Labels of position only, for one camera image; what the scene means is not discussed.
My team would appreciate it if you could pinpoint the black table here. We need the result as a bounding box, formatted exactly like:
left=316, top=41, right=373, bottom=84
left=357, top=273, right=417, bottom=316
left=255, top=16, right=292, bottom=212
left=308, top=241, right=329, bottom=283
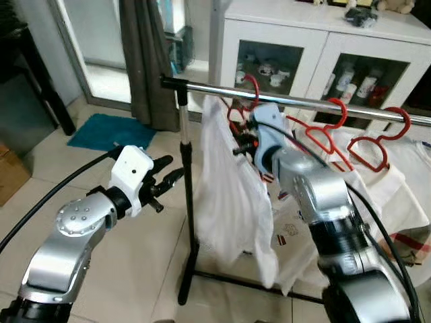
left=0, top=20, right=76, bottom=159

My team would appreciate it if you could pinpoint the white glass door cabinet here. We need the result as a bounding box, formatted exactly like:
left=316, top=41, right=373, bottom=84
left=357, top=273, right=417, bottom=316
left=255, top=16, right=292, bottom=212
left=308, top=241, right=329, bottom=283
left=219, top=0, right=431, bottom=145

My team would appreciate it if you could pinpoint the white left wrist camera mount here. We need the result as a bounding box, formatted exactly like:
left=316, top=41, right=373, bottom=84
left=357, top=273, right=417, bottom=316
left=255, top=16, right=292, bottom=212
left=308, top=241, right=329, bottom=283
left=110, top=145, right=154, bottom=217

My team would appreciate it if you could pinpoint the brown cardboard box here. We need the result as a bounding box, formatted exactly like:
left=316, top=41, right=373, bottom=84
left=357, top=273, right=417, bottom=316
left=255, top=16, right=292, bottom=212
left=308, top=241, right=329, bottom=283
left=0, top=141, right=32, bottom=206

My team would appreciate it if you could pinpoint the white polo shirt check trim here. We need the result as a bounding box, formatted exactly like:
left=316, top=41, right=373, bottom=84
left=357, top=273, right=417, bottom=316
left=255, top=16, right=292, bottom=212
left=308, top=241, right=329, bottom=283
left=330, top=124, right=431, bottom=266

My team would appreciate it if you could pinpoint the red box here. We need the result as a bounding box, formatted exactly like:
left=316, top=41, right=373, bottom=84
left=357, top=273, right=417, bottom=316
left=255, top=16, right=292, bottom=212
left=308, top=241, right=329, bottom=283
left=370, top=86, right=389, bottom=108

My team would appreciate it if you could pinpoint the glass sliding door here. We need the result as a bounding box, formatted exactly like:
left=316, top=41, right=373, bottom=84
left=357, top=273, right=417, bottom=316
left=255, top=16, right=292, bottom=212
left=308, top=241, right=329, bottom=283
left=53, top=0, right=139, bottom=108

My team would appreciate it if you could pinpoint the dark object on cabinet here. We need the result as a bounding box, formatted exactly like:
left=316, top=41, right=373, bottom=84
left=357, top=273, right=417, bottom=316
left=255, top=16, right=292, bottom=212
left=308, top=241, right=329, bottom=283
left=345, top=7, right=378, bottom=28

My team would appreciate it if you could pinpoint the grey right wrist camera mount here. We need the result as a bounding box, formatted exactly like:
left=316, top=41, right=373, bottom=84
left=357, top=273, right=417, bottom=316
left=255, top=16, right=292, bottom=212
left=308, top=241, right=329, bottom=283
left=249, top=103, right=287, bottom=172

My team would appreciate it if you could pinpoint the thin white shirt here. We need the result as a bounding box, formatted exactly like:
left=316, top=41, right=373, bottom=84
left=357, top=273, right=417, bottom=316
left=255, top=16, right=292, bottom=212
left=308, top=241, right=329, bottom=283
left=195, top=94, right=280, bottom=290

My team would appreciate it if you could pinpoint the grey brown curtain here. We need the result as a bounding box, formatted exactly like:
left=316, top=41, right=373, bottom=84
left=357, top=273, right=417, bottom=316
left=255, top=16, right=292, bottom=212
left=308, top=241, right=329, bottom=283
left=120, top=0, right=179, bottom=132

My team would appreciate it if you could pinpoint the beige plush toy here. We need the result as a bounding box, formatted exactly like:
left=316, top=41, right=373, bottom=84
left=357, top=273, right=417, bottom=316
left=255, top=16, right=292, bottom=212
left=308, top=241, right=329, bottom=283
left=377, top=0, right=415, bottom=14

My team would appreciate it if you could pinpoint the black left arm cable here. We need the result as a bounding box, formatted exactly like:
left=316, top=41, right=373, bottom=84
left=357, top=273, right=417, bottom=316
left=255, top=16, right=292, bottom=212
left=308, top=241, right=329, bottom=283
left=0, top=149, right=122, bottom=253

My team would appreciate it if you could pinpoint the teal floor mat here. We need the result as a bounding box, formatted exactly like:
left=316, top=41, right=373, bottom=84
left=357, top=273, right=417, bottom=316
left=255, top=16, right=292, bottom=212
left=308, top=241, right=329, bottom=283
left=67, top=113, right=157, bottom=152

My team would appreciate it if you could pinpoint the white can with logo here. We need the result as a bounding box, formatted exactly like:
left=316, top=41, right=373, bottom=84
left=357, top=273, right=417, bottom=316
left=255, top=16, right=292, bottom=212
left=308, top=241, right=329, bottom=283
left=359, top=75, right=378, bottom=100
left=339, top=67, right=356, bottom=95

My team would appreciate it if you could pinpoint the red plastic clothes hanger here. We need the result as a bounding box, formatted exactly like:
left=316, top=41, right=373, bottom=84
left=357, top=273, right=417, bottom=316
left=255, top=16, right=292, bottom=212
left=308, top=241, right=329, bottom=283
left=226, top=74, right=263, bottom=145
left=286, top=98, right=358, bottom=172
left=347, top=106, right=413, bottom=172

